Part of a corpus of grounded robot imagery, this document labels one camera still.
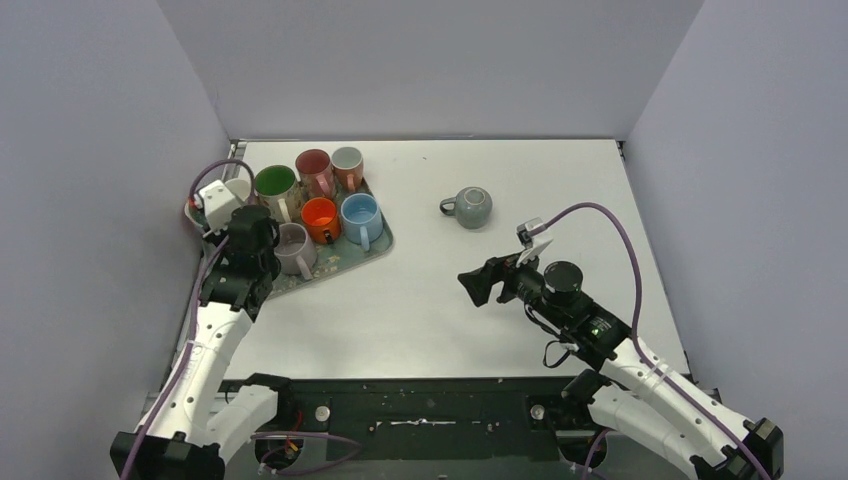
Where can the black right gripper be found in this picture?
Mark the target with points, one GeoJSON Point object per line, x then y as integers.
{"type": "Point", "coordinates": [479, 282]}

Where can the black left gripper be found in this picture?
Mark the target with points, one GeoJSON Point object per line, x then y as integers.
{"type": "Point", "coordinates": [250, 224]}

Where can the lilac ribbed mug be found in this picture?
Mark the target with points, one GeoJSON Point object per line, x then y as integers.
{"type": "Point", "coordinates": [296, 251]}

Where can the cream floral mug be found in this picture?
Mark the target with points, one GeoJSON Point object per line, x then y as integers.
{"type": "Point", "coordinates": [279, 190]}

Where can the orange mug black handle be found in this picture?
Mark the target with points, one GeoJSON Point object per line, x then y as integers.
{"type": "Point", "coordinates": [321, 220]}

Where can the grey-blue round mug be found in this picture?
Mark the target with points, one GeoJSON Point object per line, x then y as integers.
{"type": "Point", "coordinates": [471, 207]}

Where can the speckled dark pink mug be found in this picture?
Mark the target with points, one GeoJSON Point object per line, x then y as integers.
{"type": "Point", "coordinates": [315, 170]}

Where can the light blue ribbed mug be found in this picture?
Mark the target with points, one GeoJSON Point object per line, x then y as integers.
{"type": "Point", "coordinates": [362, 220]}

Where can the salmon dotted mug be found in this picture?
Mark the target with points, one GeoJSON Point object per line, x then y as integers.
{"type": "Point", "coordinates": [348, 165]}

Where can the faceted pink mug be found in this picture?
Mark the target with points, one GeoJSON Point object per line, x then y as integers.
{"type": "Point", "coordinates": [242, 189]}

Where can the smooth pink mug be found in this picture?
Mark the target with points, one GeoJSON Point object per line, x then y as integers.
{"type": "Point", "coordinates": [195, 216]}

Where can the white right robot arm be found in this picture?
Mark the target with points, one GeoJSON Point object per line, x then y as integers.
{"type": "Point", "coordinates": [626, 386]}

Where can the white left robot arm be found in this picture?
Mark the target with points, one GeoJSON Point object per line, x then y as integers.
{"type": "Point", "coordinates": [179, 437]}

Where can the blue floral blossom tray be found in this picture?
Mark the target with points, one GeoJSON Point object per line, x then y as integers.
{"type": "Point", "coordinates": [344, 255]}

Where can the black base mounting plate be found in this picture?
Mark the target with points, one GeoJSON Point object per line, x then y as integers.
{"type": "Point", "coordinates": [440, 419]}

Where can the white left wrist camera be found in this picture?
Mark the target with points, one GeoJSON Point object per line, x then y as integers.
{"type": "Point", "coordinates": [217, 203]}

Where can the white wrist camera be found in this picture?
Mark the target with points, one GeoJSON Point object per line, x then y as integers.
{"type": "Point", "coordinates": [534, 237]}
{"type": "Point", "coordinates": [217, 203]}

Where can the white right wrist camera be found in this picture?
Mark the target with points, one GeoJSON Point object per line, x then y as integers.
{"type": "Point", "coordinates": [534, 237]}

